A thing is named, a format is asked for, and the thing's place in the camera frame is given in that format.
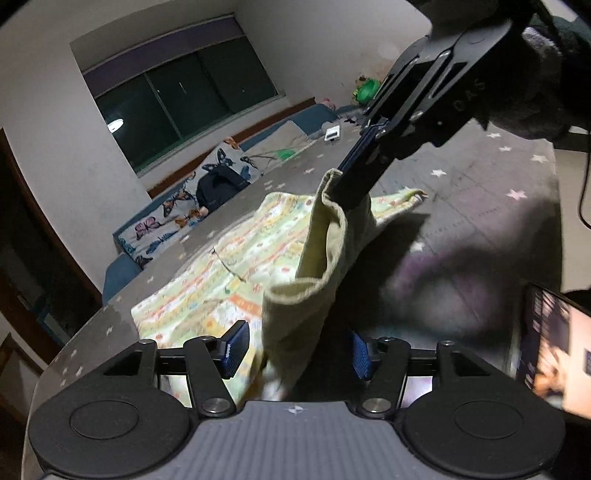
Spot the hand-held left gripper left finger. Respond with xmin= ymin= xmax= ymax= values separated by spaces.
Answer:
xmin=102 ymin=320 xmax=252 ymax=416

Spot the butterfly print cushion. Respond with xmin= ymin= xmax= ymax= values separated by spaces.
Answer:
xmin=117 ymin=141 xmax=262 ymax=269

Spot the person's right forearm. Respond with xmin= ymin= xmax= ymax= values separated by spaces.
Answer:
xmin=480 ymin=0 xmax=591 ymax=145

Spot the blue sofa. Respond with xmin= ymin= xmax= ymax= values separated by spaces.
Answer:
xmin=102 ymin=102 xmax=356 ymax=305

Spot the black backpack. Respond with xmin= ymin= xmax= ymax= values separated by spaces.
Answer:
xmin=196 ymin=165 xmax=253 ymax=214

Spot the dark sliding window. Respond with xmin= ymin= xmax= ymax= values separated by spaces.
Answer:
xmin=69 ymin=13 xmax=283 ymax=175

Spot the colourful printed towel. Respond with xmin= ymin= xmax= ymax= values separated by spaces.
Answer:
xmin=130 ymin=170 xmax=430 ymax=407

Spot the wooden door frame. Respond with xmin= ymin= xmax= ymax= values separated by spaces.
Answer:
xmin=0 ymin=128 xmax=105 ymax=352

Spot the grey star-patterned mattress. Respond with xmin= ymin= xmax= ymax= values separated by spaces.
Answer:
xmin=23 ymin=105 xmax=566 ymax=480

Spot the beige pillow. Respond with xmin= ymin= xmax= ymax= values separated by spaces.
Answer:
xmin=240 ymin=121 xmax=317 ymax=160

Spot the green toy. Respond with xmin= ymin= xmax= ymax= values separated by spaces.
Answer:
xmin=353 ymin=76 xmax=382 ymax=105

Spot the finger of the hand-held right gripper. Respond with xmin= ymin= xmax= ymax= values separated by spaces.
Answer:
xmin=338 ymin=36 xmax=458 ymax=172
xmin=331 ymin=110 xmax=445 ymax=209

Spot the black cable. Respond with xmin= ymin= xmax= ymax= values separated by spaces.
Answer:
xmin=578 ymin=151 xmax=591 ymax=219

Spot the smartphone with lit screen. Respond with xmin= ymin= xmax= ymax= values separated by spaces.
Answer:
xmin=515 ymin=282 xmax=591 ymax=420

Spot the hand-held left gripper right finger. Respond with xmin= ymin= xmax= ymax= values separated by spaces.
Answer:
xmin=347 ymin=329 xmax=492 ymax=418

